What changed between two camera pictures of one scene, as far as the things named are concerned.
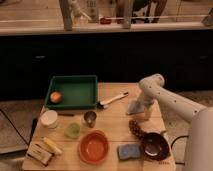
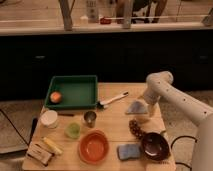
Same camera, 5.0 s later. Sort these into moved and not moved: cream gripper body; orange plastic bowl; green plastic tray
Moved: cream gripper body
Not moved: green plastic tray; orange plastic bowl
